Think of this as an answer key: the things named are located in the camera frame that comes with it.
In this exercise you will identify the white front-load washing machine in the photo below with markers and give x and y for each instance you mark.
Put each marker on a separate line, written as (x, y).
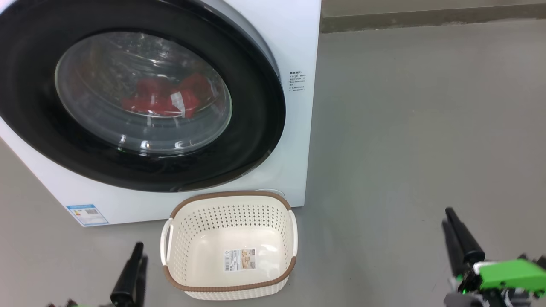
(298, 38)

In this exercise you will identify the white printed label sticker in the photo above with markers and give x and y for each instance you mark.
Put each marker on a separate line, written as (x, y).
(239, 260)

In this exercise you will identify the red and white garment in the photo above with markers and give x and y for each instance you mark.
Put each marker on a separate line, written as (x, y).
(153, 98)

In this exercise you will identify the blue energy label sticker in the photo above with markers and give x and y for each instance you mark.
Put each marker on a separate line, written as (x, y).
(87, 214)

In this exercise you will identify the black round glass washer door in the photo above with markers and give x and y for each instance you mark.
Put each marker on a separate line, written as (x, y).
(256, 128)

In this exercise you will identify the cream laundry basket brown rim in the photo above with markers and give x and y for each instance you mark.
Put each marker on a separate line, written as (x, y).
(204, 238)

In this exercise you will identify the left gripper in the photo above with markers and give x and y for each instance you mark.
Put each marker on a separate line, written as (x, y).
(70, 304)

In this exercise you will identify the round drain filter cover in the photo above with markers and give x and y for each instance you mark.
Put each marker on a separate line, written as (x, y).
(275, 192)

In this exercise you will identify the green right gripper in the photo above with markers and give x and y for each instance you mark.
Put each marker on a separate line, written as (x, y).
(507, 275)

